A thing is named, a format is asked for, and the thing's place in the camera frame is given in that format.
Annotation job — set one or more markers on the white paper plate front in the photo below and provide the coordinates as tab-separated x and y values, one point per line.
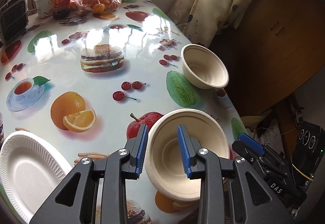
31	168

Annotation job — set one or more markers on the small grey space heater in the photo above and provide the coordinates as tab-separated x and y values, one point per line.
14	19

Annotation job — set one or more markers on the beige paper bowl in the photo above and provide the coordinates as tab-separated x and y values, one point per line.
202	68
171	161

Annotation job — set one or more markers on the wooden cabinet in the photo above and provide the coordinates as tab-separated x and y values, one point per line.
277	47

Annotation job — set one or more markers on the black camera box right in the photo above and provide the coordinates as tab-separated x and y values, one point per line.
307	154

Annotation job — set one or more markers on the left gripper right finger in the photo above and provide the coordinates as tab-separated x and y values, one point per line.
251	200

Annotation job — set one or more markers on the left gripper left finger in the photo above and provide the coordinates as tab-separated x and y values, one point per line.
74	199

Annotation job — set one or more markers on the white round tub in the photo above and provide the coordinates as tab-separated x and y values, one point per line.
44	8

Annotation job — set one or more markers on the fruit print tablecloth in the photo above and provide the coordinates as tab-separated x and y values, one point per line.
46	64

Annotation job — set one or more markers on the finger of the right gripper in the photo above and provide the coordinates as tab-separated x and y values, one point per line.
252	144

